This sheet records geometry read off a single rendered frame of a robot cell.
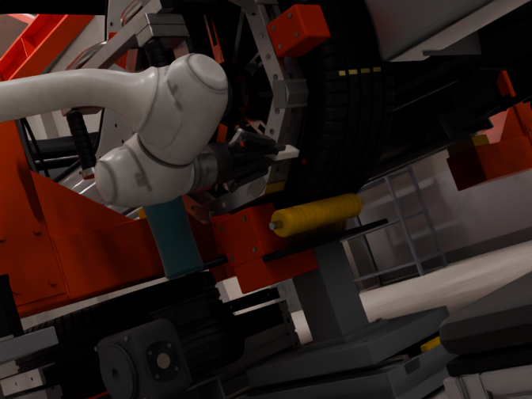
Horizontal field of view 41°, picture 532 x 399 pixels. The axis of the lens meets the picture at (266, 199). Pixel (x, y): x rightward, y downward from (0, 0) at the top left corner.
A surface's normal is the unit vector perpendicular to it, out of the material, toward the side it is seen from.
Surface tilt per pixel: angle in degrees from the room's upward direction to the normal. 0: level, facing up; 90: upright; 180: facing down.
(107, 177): 89
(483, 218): 90
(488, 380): 90
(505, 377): 90
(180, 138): 141
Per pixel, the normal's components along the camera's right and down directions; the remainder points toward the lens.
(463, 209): -0.76, 0.18
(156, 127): -0.04, 0.73
